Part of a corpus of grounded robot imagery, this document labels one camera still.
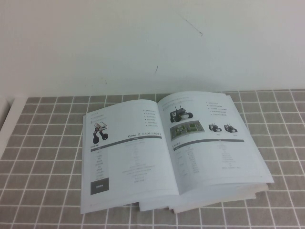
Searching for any grey white checkered tablecloth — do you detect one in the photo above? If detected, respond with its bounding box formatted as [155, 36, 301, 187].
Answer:
[0, 88, 305, 229]

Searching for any white product catalogue book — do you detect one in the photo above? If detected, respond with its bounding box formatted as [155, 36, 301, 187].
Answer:
[80, 91, 274, 215]

